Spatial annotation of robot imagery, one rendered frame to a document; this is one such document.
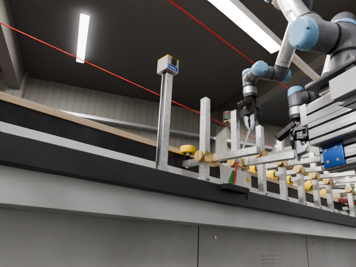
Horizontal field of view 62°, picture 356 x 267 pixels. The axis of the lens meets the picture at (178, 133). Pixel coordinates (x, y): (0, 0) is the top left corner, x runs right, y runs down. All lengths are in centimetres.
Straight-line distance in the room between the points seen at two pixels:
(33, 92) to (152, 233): 545
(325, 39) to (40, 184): 107
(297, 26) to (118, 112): 555
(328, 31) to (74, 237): 119
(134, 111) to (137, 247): 540
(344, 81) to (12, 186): 100
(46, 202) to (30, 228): 22
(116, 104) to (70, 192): 565
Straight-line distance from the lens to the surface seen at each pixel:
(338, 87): 103
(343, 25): 132
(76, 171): 96
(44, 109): 122
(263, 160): 154
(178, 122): 682
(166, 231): 147
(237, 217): 155
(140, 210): 112
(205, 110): 146
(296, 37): 125
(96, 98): 658
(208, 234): 169
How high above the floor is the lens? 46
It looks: 19 degrees up
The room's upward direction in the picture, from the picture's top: 3 degrees clockwise
